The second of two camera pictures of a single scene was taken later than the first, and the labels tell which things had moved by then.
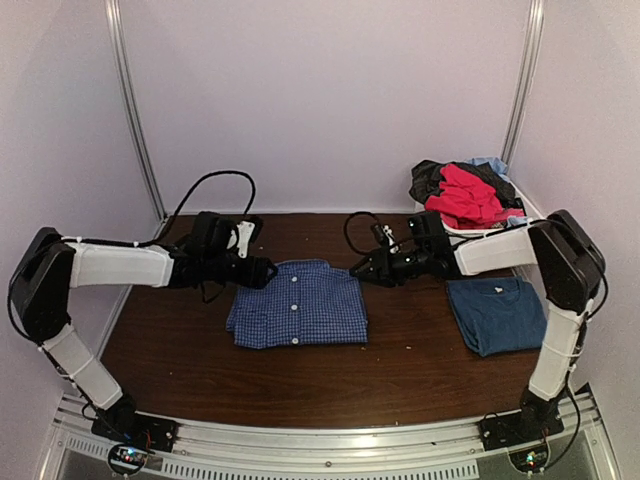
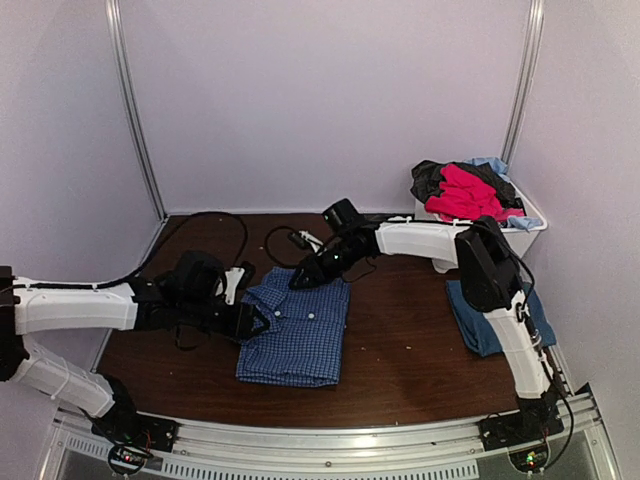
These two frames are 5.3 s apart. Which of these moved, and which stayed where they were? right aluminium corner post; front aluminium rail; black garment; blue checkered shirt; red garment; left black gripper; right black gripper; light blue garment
Moved: right black gripper; blue checkered shirt; left black gripper
Stayed: front aluminium rail; light blue garment; black garment; right aluminium corner post; red garment
